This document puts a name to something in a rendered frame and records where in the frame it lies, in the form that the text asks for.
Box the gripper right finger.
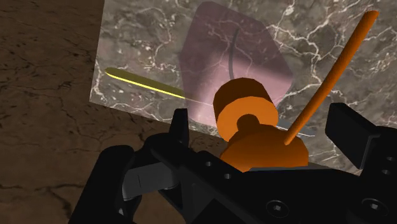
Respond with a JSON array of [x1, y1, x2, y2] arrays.
[[324, 102, 397, 199]]

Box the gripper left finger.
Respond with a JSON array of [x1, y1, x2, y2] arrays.
[[68, 108, 195, 224]]

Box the orange plunger-shaped object with stick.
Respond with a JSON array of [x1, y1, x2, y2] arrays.
[[212, 10, 380, 173]]

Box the translucent pink rounded block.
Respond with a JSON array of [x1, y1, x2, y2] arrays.
[[179, 1, 294, 129]]

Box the grey marble table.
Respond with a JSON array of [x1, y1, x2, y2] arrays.
[[88, 0, 397, 176]]

